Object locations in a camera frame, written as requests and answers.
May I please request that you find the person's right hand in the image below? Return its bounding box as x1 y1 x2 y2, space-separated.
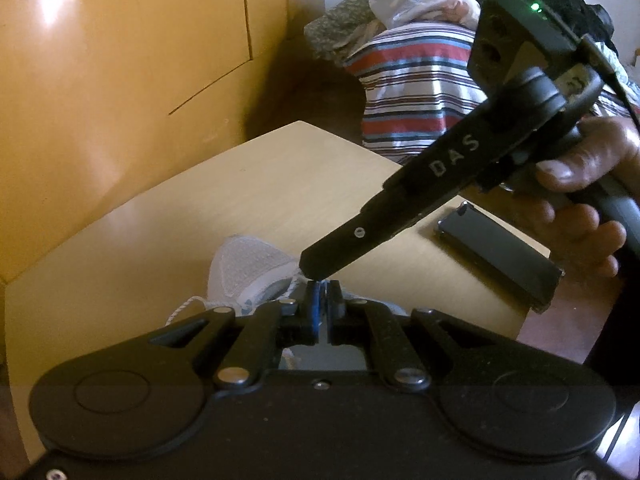
510 116 640 281

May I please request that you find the black cable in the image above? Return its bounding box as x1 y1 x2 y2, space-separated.
580 35 640 126

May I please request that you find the black rectangular device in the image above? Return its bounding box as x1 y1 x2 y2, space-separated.
435 202 566 313

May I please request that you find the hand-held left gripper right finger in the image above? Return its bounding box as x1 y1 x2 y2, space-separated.
324 280 506 392

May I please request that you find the wooden wardrobe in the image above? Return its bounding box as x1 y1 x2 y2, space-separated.
0 0 326 286

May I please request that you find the black cloth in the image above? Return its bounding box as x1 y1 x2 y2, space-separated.
452 0 618 53

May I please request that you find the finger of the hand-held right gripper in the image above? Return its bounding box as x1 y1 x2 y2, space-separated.
299 187 422 281

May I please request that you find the white mesh sneaker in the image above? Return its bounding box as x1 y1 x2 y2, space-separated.
207 234 401 372

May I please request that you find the white speckled shoelace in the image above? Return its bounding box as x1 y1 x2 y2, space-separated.
166 267 307 330

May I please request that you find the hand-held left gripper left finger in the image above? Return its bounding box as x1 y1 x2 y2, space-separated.
147 280 323 391

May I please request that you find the striped cloth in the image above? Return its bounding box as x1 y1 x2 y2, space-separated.
342 22 640 166

